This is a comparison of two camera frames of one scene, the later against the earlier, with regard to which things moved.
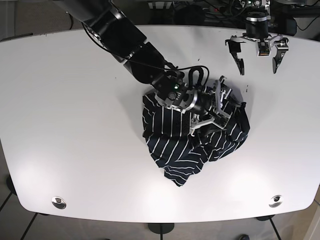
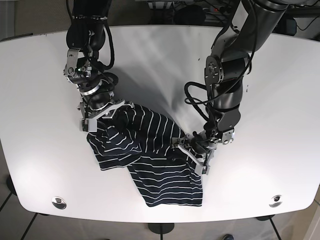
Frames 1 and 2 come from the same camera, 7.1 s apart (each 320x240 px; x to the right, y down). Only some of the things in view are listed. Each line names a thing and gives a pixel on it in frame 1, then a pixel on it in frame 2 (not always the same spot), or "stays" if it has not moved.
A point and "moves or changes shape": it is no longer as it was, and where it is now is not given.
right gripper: (263, 46) → (197, 149)
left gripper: (213, 107) → (96, 105)
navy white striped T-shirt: (167, 131) moves or changes shape
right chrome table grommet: (276, 201) stays
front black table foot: (161, 228) stays
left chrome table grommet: (58, 202) stays
